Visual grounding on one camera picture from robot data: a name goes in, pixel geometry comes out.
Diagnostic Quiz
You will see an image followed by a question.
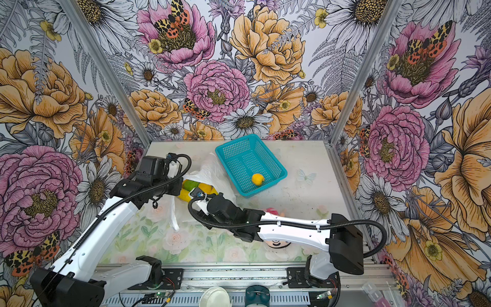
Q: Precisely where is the orange yellow toy fruit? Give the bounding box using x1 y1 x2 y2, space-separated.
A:
251 173 265 186

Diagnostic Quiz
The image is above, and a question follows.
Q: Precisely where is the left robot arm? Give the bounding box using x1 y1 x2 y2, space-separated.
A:
30 153 192 306

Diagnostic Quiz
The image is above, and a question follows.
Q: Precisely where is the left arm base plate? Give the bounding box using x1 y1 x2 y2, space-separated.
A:
129 268 184 290

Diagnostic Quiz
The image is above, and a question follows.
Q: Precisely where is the clear plastic box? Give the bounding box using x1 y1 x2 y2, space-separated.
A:
362 281 391 307

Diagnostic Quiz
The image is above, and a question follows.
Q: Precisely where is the yellow toy lemon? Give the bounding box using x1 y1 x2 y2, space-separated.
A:
198 183 218 195

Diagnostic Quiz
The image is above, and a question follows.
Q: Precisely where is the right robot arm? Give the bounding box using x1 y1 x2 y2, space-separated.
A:
187 192 388 283

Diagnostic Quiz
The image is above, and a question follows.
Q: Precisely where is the white round lid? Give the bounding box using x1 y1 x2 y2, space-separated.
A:
198 287 232 307

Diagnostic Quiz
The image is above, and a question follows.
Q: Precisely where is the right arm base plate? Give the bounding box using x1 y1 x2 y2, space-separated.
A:
285 267 339 289

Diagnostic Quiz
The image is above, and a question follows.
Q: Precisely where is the green toy pepper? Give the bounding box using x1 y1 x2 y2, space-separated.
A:
182 180 200 191

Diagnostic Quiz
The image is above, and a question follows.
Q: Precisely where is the dark green round container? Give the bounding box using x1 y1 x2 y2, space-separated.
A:
244 285 271 307

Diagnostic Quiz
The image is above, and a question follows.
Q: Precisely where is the teal plastic basket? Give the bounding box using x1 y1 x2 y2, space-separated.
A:
215 134 288 198

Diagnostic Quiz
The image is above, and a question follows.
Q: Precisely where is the pink plush doll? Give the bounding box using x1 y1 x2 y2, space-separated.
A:
265 208 291 249

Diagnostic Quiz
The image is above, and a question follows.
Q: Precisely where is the white plastic bag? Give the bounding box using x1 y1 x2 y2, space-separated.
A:
170 153 236 231

